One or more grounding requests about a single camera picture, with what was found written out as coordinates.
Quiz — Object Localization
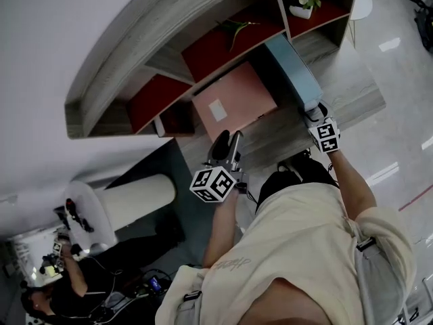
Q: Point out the grey backpack strap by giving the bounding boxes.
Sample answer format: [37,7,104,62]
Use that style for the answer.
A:
[181,288,204,325]
[350,215,377,325]

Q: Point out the green leaf sprig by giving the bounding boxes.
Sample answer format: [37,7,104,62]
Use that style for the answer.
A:
[216,18,261,52]

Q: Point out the round white side table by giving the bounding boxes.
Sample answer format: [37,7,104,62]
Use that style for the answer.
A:
[349,0,373,22]

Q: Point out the blue rectangular box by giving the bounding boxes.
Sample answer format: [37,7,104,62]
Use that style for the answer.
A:
[263,33,324,112]

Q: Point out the pink box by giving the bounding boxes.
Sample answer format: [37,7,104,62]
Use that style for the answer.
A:
[191,60,279,144]

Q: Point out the person's right forearm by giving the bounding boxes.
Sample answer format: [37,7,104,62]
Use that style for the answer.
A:
[327,148,378,221]

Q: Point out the brown book with gold print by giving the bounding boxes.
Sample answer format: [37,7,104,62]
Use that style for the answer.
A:
[153,103,196,139]

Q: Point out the person's black shorts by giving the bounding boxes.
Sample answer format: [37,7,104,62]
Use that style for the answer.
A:
[254,152,340,213]

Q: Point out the black cable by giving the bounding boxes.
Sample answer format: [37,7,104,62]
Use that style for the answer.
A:
[241,180,262,207]

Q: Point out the person's cream shirt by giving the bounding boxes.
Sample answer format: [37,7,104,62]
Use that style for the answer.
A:
[154,181,417,325]

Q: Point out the grey wooden shelf unit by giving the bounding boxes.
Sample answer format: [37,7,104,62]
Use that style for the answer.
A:
[64,0,360,140]

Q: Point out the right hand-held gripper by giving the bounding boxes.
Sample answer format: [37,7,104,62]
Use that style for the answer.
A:
[301,100,341,154]

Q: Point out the person's left forearm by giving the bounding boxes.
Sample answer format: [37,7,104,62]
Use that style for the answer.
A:
[202,190,240,269]

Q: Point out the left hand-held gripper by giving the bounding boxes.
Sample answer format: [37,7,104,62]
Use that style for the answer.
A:
[189,129,250,204]

